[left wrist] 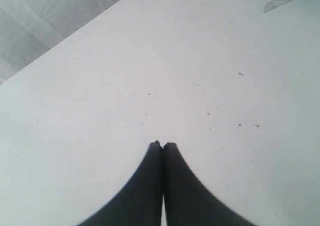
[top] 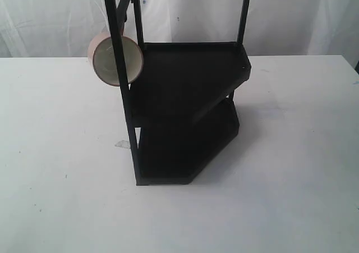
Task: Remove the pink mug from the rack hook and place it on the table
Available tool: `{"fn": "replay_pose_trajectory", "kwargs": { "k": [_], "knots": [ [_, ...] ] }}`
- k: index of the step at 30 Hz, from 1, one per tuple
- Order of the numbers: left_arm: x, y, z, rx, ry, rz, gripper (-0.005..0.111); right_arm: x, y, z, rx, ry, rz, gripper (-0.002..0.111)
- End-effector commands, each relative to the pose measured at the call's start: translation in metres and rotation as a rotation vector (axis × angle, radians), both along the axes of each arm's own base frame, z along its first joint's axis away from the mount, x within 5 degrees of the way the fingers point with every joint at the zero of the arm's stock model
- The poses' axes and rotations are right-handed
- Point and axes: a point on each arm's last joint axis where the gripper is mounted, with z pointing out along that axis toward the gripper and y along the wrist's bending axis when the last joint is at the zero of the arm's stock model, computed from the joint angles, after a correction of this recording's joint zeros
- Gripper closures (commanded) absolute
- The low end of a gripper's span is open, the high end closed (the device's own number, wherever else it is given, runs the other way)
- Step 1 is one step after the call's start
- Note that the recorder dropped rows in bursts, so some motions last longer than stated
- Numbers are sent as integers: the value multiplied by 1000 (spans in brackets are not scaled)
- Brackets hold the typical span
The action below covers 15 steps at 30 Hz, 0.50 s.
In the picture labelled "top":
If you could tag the pink ceramic mug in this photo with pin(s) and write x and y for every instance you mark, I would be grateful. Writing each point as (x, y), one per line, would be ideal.
(101, 57)

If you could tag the black two-tier metal rack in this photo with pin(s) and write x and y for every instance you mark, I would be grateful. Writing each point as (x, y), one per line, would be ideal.
(179, 112)

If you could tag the clear tape piece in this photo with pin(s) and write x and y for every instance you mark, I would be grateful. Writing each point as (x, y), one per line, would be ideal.
(123, 144)

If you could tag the white backdrop curtain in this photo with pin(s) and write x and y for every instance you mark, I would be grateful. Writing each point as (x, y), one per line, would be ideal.
(64, 28)

